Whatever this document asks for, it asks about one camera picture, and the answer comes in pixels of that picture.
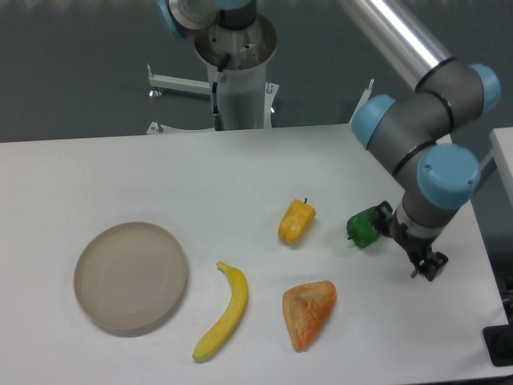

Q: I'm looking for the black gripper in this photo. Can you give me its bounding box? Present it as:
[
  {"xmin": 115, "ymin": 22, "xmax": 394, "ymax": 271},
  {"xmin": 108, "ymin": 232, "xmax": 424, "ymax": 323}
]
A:
[{"xmin": 370, "ymin": 201, "xmax": 448, "ymax": 281}]

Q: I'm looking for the beige round plate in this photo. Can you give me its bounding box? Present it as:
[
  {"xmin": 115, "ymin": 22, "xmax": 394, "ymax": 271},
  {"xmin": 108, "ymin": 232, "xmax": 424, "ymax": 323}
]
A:
[{"xmin": 73, "ymin": 222, "xmax": 188, "ymax": 338}]

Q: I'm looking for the white side table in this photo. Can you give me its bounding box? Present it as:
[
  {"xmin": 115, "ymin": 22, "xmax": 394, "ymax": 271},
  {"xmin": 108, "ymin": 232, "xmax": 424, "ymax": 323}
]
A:
[{"xmin": 480, "ymin": 127, "xmax": 513, "ymax": 195}]

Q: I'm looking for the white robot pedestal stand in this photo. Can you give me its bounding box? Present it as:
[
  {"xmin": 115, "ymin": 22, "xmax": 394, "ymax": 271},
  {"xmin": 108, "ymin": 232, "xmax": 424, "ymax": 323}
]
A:
[{"xmin": 145, "ymin": 14, "xmax": 376, "ymax": 135}]

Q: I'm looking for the black cable on pedestal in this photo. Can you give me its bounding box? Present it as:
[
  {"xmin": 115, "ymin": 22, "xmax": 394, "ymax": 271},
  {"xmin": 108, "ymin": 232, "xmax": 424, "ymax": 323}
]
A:
[{"xmin": 211, "ymin": 52, "xmax": 232, "ymax": 132}]

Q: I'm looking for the yellow toy pepper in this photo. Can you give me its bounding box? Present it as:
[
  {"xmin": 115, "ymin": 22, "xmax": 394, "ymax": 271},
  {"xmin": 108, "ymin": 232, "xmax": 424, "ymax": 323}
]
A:
[{"xmin": 277, "ymin": 198, "xmax": 317, "ymax": 245}]

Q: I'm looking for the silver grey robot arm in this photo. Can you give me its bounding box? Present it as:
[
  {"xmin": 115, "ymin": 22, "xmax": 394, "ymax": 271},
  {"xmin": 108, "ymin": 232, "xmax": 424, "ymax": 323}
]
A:
[{"xmin": 148, "ymin": 1, "xmax": 501, "ymax": 280}]

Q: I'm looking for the yellow toy banana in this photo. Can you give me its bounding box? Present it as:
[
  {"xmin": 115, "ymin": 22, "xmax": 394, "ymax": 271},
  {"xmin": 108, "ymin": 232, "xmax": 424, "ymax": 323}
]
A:
[{"xmin": 192, "ymin": 261, "xmax": 249, "ymax": 363}]

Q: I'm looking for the green toy pepper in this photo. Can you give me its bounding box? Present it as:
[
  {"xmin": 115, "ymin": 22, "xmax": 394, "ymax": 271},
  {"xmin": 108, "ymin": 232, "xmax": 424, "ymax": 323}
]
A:
[{"xmin": 346, "ymin": 206, "xmax": 381, "ymax": 249}]

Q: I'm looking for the orange toy toast slice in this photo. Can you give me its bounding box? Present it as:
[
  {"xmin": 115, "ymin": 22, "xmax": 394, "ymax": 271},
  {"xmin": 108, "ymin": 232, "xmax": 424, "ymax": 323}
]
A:
[{"xmin": 282, "ymin": 280, "xmax": 337, "ymax": 352}]

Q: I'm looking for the black device at table edge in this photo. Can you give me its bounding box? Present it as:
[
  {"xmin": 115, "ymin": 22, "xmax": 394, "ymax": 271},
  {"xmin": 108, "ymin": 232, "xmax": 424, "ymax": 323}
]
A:
[{"xmin": 483, "ymin": 325, "xmax": 512, "ymax": 367}]

